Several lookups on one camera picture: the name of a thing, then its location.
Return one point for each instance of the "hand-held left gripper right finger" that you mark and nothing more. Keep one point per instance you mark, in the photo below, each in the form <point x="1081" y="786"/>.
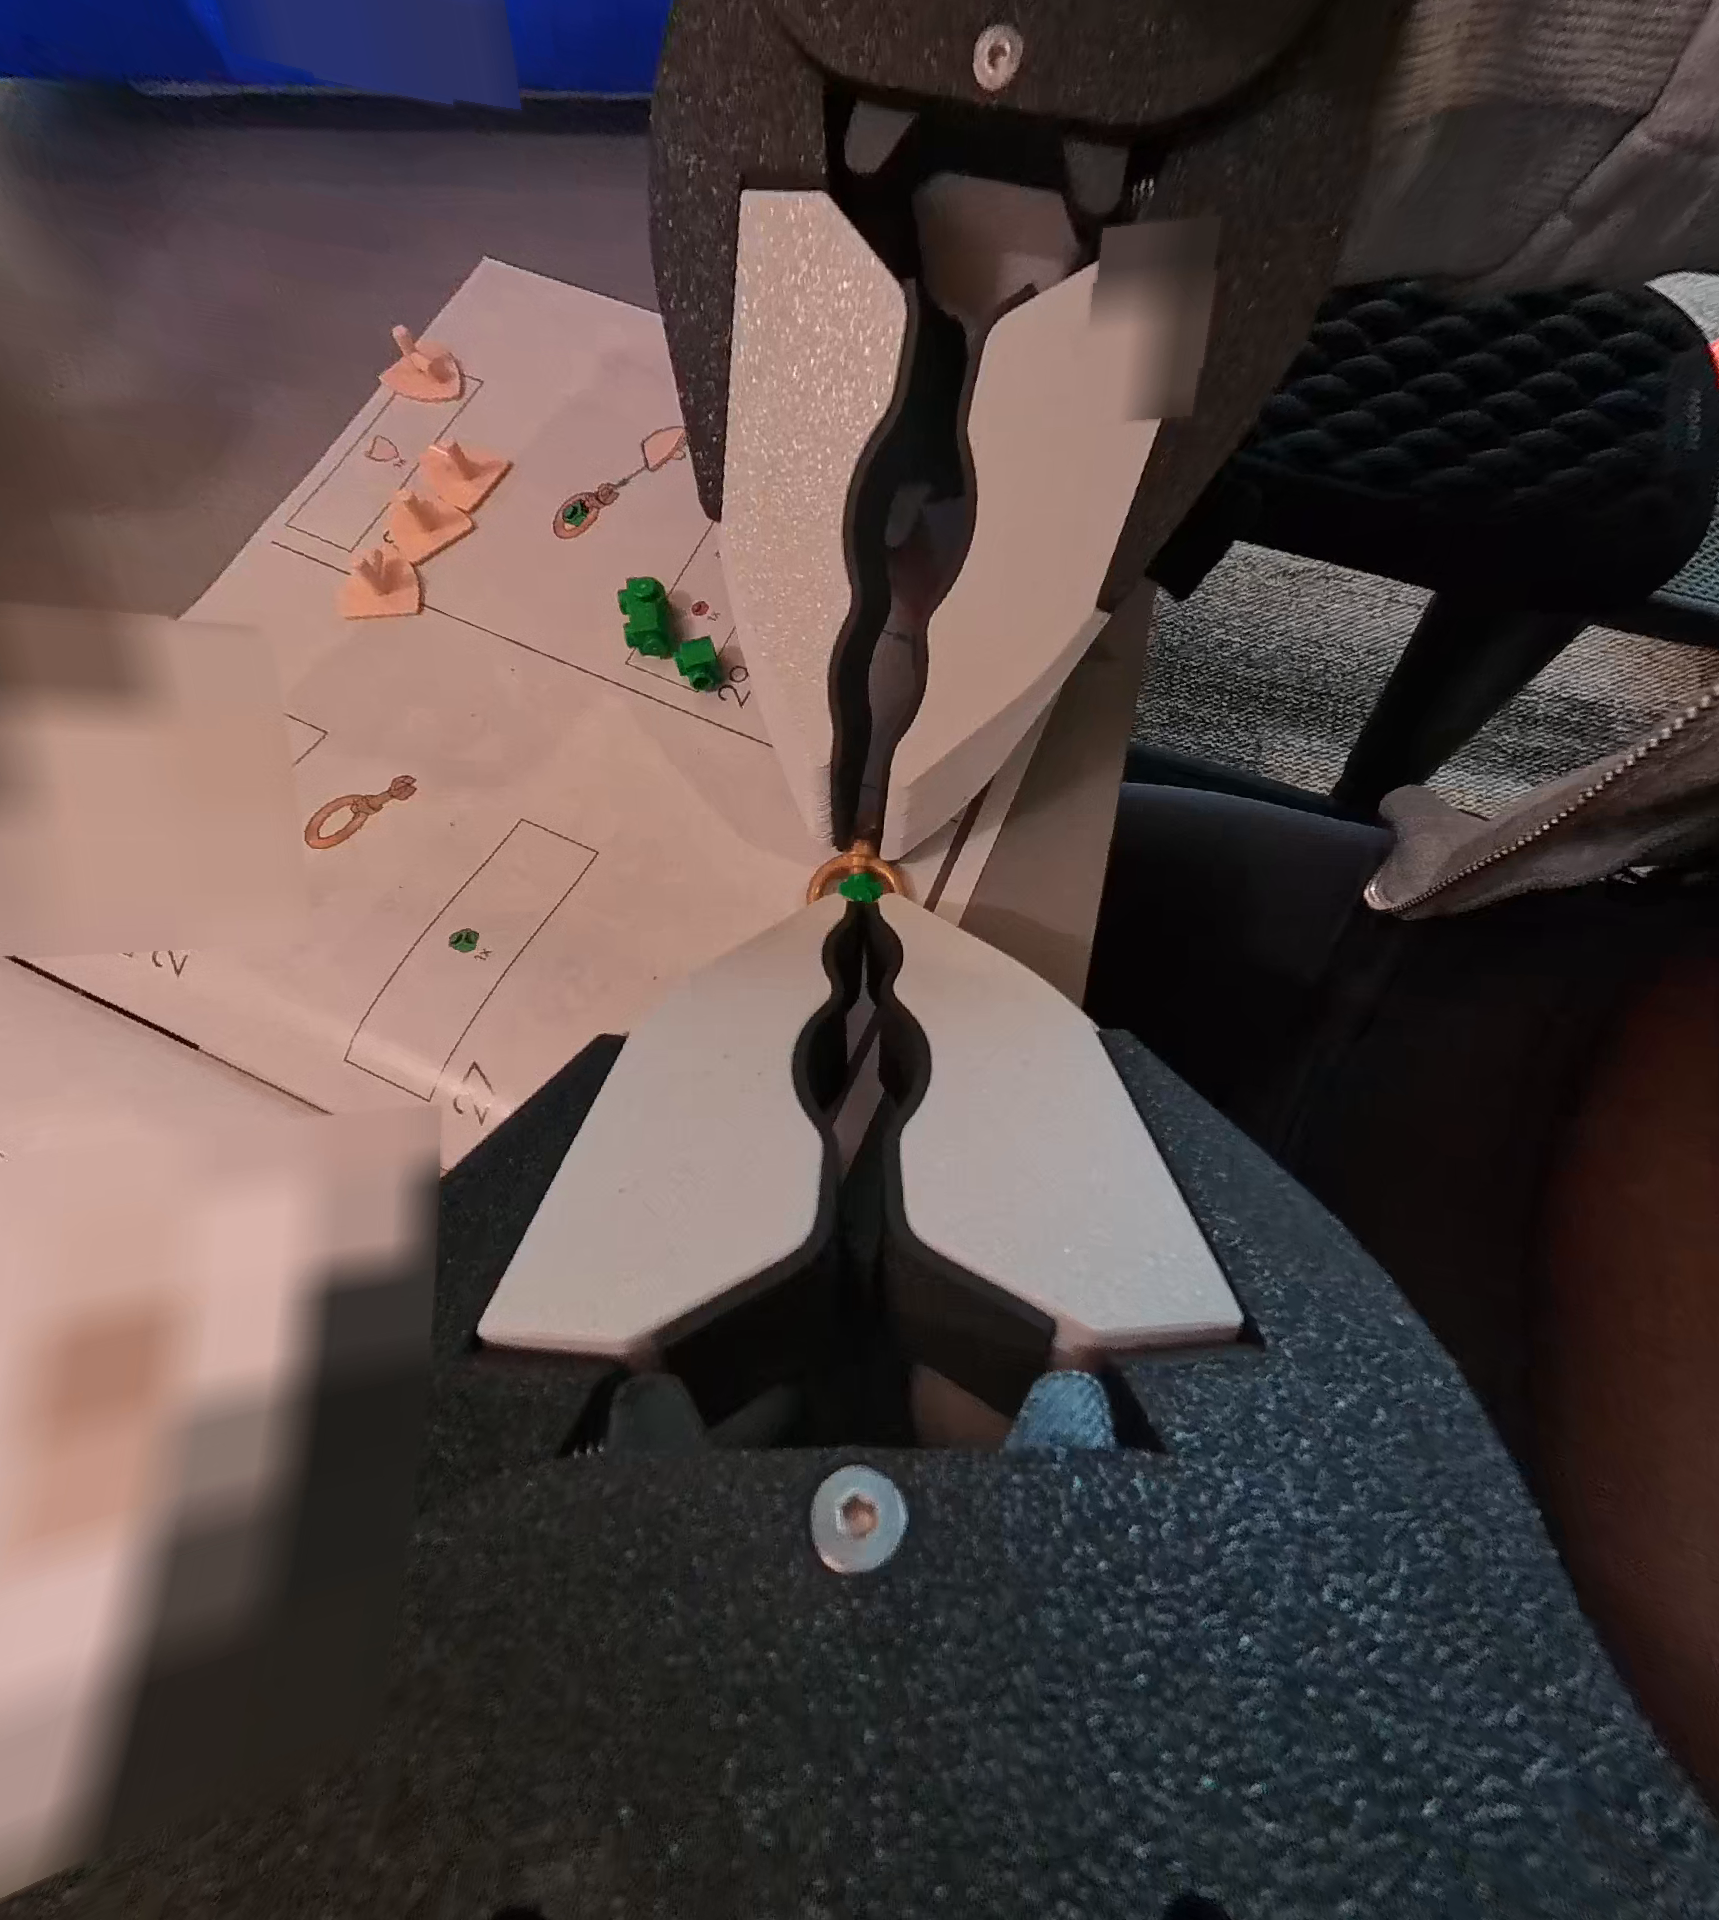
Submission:
<point x="1069" y="1171"/>

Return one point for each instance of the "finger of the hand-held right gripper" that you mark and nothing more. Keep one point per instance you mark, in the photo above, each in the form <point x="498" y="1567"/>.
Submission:
<point x="1039" y="600"/>
<point x="792" y="450"/>

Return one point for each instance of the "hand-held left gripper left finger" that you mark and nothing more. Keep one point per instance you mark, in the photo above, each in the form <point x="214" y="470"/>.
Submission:
<point x="664" y="1171"/>

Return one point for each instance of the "person's right forearm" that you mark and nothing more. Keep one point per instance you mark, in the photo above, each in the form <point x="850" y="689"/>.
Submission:
<point x="1623" y="121"/>

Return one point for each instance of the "grey desk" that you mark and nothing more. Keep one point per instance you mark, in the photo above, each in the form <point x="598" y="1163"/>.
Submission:
<point x="274" y="194"/>

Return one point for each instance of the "pink petal toy piece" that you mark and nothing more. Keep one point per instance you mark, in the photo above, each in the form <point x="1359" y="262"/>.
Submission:
<point x="432" y="528"/>
<point x="378" y="592"/>
<point x="424" y="374"/>
<point x="466" y="477"/>

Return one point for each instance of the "blue plastic bin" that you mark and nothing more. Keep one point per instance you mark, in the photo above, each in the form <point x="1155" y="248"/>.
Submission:
<point x="348" y="39"/>

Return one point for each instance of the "white instruction booklet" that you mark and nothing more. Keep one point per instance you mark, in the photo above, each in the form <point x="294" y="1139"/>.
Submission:
<point x="498" y="780"/>

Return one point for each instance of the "black chair armrest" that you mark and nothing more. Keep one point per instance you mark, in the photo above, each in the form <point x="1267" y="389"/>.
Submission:
<point x="1473" y="435"/>

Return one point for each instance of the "person's leg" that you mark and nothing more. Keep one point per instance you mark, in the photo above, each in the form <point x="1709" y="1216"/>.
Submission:
<point x="1683" y="1351"/>

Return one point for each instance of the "person's grey zip jacket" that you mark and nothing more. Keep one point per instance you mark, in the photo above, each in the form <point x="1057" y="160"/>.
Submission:
<point x="1699" y="780"/>

